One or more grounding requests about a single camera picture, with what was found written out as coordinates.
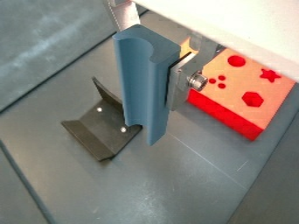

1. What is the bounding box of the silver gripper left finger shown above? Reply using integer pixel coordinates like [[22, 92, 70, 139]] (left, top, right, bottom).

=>
[[102, 0, 140, 32]]

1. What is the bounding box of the black curved holder stand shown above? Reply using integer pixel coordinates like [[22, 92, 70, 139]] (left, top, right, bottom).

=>
[[62, 78, 143, 162]]

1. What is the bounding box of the red foam shape board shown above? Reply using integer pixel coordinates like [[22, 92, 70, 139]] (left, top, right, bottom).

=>
[[187, 48, 295, 141]]

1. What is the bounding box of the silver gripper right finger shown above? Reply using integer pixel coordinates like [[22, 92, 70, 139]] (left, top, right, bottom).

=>
[[166, 31, 226, 111]]

